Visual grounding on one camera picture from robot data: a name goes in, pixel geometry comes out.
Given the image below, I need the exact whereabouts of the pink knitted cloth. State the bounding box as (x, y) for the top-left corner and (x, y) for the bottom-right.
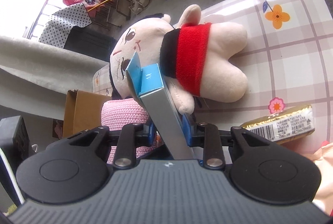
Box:
(101, 98), (163, 164)

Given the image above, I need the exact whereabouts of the blue silver carton box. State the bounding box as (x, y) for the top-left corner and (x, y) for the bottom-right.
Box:
(125, 52), (195, 160)

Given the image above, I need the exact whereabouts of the brown cardboard box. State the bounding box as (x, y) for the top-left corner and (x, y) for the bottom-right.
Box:
(63, 90), (111, 138)

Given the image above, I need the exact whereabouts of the white sofa cover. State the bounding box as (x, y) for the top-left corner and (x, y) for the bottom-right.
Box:
(1, 36), (108, 120)

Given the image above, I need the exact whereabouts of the gold snack package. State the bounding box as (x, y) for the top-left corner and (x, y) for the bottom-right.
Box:
(241, 105), (315, 144)

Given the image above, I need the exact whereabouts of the large black-haired plush doll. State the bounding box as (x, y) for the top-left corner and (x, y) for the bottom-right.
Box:
(109, 4), (248, 114)

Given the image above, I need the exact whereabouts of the black storage crate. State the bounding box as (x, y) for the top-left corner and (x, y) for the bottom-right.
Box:
(64, 26), (117, 62)

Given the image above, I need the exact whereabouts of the pink checked tablecloth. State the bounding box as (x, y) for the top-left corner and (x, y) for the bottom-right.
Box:
(92, 0), (333, 162)

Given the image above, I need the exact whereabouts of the white dotted cloth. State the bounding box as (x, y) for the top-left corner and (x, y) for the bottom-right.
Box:
(38, 3), (92, 48)

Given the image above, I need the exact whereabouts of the yellow stick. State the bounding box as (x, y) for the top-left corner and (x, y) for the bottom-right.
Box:
(87, 0), (111, 13)

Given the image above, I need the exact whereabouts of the beige sneaker pair left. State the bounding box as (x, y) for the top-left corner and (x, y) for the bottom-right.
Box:
(129, 0), (150, 14)

